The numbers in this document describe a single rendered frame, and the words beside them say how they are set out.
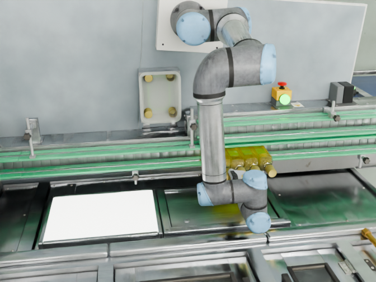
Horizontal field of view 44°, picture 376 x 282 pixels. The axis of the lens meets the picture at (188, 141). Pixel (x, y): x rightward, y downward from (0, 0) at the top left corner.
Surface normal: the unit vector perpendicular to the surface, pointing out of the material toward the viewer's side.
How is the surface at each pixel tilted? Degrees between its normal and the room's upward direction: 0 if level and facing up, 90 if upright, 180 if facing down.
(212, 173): 19
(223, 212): 90
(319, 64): 0
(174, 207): 90
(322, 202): 91
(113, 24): 0
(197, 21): 12
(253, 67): 7
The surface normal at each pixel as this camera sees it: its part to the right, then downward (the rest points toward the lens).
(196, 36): -0.06, 0.41
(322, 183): -0.01, -0.92
